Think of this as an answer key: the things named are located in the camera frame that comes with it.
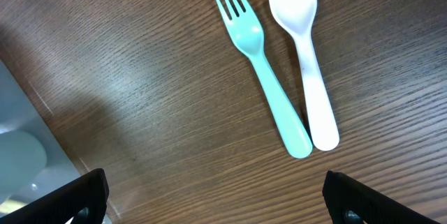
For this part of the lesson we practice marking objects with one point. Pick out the clear plastic container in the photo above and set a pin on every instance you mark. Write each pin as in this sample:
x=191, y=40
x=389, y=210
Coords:
x=39, y=184

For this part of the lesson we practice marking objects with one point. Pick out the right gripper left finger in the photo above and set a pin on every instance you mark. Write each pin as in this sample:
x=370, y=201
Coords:
x=84, y=200

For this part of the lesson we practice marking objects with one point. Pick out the pink plastic spoon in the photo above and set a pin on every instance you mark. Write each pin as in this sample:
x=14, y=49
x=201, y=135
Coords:
x=296, y=18

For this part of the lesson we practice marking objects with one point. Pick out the green plastic cup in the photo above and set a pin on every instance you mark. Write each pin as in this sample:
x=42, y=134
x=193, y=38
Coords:
x=23, y=157

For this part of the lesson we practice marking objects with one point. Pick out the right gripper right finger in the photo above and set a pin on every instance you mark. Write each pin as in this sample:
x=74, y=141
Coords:
x=349, y=201

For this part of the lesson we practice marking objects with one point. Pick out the green plastic fork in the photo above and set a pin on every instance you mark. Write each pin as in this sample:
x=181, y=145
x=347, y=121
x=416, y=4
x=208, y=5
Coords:
x=246, y=33

